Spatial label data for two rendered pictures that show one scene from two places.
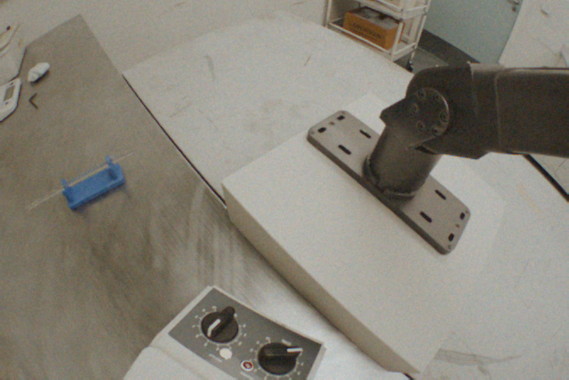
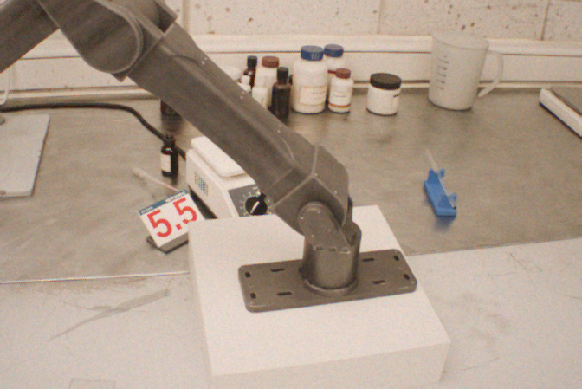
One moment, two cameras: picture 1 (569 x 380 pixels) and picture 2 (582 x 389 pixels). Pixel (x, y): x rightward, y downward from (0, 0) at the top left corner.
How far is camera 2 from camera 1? 0.83 m
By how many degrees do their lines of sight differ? 85
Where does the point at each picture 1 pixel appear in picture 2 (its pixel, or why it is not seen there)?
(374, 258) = (276, 238)
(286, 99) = (507, 338)
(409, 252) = (263, 256)
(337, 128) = (394, 267)
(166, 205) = (402, 230)
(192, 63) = not seen: outside the picture
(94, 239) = (390, 192)
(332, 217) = not seen: hidden behind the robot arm
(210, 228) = not seen: hidden behind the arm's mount
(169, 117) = (509, 253)
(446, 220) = (261, 281)
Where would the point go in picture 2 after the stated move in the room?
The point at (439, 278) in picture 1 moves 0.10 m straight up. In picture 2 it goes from (229, 259) to (232, 186)
